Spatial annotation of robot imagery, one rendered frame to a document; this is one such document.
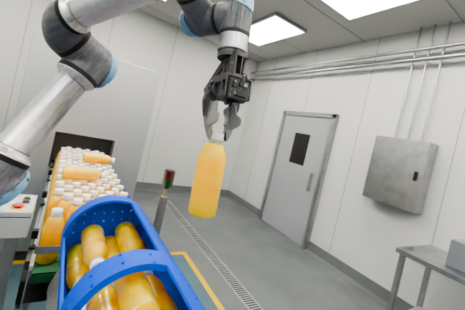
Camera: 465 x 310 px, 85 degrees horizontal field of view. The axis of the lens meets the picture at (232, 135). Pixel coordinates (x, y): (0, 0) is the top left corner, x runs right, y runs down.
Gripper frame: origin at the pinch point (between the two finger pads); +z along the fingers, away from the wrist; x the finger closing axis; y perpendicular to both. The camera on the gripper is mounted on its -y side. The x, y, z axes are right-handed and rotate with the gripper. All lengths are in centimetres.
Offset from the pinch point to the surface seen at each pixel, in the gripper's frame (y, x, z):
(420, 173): -69, 297, 2
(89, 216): -47, -21, 34
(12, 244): -73, -43, 52
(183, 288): 7.2, -6.8, 32.9
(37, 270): -62, -34, 58
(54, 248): -62, -29, 50
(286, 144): -299, 319, -18
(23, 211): -64, -41, 36
